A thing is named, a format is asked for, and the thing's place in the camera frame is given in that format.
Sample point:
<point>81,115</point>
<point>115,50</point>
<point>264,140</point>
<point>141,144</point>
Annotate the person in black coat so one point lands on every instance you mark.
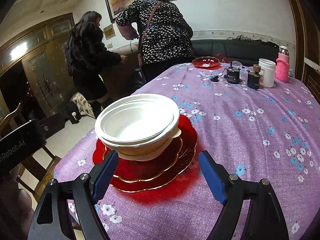
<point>87,58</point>

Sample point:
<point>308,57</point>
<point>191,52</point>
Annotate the black leather sofa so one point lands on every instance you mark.
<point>246,52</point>

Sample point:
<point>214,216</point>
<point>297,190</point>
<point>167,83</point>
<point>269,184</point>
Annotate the cream ribbed bowl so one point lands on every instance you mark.
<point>146,151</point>

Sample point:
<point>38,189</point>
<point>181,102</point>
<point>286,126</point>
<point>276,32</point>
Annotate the red plastic bag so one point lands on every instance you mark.
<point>222,58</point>

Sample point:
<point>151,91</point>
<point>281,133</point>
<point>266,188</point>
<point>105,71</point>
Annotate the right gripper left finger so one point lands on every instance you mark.
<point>52,219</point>

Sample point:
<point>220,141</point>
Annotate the floral covered armchair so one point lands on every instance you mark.
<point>83,106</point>

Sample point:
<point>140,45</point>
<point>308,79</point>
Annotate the wooden cabinet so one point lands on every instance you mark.
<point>34,73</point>

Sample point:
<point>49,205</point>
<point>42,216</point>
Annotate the purple floral tablecloth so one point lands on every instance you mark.
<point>270,133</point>

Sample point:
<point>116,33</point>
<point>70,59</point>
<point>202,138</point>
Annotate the medium red glass plate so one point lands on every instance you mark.
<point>134,171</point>

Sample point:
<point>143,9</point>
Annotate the pink thermos bottle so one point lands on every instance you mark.
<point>282,64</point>

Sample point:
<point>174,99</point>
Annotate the large red glass plate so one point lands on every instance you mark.
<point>185,158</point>

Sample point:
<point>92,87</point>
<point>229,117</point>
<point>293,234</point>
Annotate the black bag on floor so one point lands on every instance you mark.
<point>73,112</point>

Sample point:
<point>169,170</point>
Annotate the small red plate far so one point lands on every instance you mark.
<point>209,63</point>

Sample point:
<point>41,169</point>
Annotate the person in patterned jacket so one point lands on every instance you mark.
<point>163,33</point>

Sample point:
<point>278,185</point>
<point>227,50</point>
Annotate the wooden chair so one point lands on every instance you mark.
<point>41,173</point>

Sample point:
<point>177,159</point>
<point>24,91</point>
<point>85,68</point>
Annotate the dark jar with cork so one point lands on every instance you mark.
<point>253,78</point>

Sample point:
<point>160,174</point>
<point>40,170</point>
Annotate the white paper bowl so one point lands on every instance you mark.
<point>140,142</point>

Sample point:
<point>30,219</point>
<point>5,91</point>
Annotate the white plastic jar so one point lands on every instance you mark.
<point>267,72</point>

